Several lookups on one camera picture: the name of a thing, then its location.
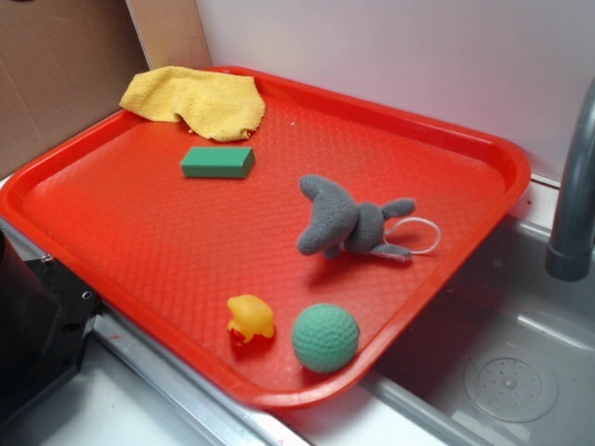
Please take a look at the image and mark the red plastic tray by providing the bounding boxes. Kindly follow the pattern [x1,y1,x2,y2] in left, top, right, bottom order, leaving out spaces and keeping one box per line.
[1,72,531,409]

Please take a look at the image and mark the grey plush toy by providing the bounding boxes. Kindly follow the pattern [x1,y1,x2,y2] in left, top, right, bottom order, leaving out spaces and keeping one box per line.
[297,175,416,262]

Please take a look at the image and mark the grey faucet spout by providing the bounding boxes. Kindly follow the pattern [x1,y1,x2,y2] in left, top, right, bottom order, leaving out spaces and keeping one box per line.
[545,84,594,282]

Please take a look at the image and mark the grey toy sink basin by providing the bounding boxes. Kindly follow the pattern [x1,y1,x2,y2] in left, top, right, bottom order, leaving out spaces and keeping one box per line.
[278,217,595,446]

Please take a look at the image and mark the brown cardboard panel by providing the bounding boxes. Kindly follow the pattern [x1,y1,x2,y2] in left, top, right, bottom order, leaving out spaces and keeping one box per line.
[1,1,211,177]

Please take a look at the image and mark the white elastic loop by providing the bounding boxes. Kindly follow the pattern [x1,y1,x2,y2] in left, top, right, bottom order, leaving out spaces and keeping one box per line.
[383,216,443,256]

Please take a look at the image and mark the green dimpled ball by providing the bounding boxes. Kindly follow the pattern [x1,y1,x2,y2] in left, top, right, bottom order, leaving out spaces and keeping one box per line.
[292,304,360,374]

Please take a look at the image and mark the green rectangular block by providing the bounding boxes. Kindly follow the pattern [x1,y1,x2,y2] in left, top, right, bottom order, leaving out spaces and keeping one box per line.
[180,147,256,178]

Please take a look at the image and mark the yellow rubber duck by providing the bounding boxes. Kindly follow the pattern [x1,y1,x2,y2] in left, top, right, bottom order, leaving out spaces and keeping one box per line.
[227,295,275,345]

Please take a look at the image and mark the yellow cloth towel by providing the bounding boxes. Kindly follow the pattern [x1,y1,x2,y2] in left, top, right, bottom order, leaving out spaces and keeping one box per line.
[120,66,266,142]

